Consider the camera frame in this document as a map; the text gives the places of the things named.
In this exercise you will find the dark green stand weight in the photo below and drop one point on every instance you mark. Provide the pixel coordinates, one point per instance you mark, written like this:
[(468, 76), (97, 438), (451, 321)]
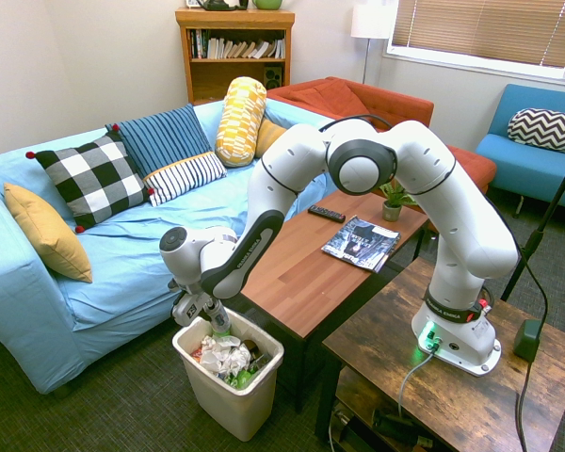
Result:
[(527, 339)]

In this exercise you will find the white blue printed drink can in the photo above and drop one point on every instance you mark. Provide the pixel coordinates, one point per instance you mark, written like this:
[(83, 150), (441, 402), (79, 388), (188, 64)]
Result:
[(219, 320)]

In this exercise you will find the crumpled white tissue paper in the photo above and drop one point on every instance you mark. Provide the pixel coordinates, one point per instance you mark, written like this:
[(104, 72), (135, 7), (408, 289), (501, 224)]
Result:
[(226, 358)]

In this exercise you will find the reddish wooden coffee table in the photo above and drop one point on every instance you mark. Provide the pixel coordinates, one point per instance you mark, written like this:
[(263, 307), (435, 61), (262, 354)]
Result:
[(306, 282)]

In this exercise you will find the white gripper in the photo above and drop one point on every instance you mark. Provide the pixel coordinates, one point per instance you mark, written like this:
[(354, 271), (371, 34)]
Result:
[(188, 308)]

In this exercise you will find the wooden window blinds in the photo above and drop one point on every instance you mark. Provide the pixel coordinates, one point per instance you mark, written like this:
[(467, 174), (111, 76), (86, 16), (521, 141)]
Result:
[(485, 28)]

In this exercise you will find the green bowl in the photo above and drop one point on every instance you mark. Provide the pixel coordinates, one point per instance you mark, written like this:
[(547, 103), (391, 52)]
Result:
[(267, 4)]

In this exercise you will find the blue armchair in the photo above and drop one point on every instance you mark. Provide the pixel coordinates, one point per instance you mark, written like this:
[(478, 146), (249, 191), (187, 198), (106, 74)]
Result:
[(527, 169)]

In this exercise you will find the wooden bookshelf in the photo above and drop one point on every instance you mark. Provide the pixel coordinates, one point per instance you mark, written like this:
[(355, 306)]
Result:
[(235, 19)]

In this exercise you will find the black camera stand pole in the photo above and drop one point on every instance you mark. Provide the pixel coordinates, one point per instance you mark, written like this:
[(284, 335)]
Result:
[(546, 221)]

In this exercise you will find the red orange wrapper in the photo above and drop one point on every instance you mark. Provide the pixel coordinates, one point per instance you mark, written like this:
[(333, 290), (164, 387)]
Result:
[(196, 353)]

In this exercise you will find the small black speaker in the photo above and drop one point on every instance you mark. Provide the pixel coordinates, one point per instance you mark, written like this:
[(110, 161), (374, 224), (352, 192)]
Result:
[(273, 76)]

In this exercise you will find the orange sofa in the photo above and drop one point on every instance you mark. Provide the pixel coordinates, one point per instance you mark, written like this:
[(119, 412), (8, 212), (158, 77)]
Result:
[(358, 101)]

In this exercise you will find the black remote control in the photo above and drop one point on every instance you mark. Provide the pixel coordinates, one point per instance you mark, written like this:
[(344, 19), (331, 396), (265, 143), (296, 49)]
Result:
[(327, 213)]

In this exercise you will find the white floor lamp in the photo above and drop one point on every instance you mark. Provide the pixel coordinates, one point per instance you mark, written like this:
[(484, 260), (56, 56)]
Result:
[(369, 21)]

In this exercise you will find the white plastic trash bin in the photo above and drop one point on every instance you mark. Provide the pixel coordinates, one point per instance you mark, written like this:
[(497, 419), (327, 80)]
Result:
[(235, 405)]

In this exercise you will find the small potted plant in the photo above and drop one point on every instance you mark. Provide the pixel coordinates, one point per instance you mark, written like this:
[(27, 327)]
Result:
[(392, 207)]

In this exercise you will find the black white checkered pillow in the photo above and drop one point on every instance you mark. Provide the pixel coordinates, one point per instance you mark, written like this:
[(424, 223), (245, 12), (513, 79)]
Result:
[(94, 181)]

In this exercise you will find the black white zigzag pillow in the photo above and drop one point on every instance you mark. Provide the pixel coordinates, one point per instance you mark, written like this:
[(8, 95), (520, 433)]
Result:
[(546, 129)]

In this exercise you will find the dark photo cover magazine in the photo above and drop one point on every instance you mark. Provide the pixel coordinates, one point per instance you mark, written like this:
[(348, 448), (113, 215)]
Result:
[(362, 242)]

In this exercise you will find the yellow patterned bolster pillow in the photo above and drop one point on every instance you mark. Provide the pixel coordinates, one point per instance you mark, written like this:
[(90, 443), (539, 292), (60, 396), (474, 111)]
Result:
[(240, 122)]

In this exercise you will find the light blue sofa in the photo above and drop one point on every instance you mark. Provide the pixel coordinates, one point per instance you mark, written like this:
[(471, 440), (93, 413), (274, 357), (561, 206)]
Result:
[(122, 245)]

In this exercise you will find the green snack wrapper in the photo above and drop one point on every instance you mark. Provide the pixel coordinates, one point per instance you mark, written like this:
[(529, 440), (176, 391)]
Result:
[(243, 379)]

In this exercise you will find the black power strip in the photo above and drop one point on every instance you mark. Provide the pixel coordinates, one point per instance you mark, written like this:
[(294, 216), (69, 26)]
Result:
[(395, 424)]

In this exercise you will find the rustic brown robot table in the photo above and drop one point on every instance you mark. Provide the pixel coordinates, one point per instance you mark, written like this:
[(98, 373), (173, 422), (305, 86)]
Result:
[(475, 405)]

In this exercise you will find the mustard yellow pillow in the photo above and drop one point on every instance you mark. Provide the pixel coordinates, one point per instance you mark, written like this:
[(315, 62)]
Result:
[(269, 136), (47, 235)]

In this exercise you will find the blue striped pillow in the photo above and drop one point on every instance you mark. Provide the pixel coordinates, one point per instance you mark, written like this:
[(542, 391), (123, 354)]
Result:
[(169, 146)]

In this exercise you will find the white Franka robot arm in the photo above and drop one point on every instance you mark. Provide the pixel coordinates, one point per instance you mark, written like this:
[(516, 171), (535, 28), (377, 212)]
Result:
[(452, 212)]

